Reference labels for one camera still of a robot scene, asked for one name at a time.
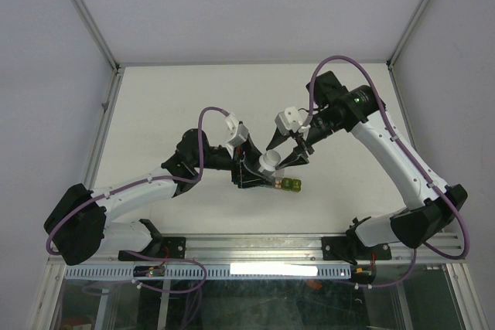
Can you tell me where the white slotted cable duct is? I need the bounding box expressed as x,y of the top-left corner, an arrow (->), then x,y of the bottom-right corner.
65,263 -> 351,281

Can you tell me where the aluminium mounting rail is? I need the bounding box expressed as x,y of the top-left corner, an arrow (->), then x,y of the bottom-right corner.
48,232 -> 463,267

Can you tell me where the multicolour weekly pill organizer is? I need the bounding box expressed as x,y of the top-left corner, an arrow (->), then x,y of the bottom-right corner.
272,177 -> 302,192

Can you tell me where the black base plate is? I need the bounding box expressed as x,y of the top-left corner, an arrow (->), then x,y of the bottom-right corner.
321,236 -> 392,265
118,236 -> 186,261

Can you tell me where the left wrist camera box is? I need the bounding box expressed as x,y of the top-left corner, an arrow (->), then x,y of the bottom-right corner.
224,114 -> 249,148

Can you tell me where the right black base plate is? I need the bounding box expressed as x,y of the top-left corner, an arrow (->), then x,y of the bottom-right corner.
321,236 -> 392,265

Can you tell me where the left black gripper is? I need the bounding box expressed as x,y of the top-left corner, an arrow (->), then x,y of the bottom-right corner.
193,134 -> 275,188

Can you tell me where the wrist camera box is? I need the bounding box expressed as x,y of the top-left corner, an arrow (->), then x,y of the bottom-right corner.
275,107 -> 309,136
224,114 -> 249,148

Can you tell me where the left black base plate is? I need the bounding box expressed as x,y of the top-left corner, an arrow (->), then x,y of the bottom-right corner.
118,236 -> 186,261

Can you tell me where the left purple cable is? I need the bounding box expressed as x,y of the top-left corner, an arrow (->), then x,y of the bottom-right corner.
46,107 -> 229,296

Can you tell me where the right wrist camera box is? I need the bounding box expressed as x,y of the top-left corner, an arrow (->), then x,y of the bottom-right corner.
275,107 -> 309,136

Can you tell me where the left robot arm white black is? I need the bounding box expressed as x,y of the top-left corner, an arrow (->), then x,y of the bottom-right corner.
43,129 -> 281,266

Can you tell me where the white blue pill bottle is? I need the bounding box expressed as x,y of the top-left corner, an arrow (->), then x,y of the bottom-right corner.
258,149 -> 282,174

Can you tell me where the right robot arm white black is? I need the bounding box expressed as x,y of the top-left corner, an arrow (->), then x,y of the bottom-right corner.
267,71 -> 468,263

